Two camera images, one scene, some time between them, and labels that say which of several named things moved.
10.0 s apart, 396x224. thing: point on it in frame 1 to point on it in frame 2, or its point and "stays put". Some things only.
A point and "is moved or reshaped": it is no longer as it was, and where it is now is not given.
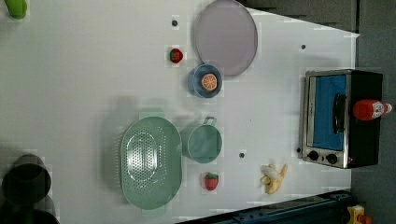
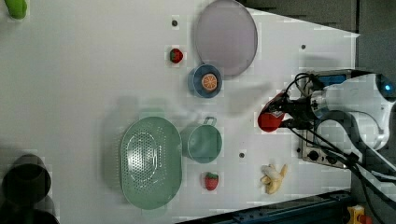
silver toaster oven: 332,135 stays put
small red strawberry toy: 176,55 stays put
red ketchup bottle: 368,109 is moved or reshaped
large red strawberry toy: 211,180 stays put
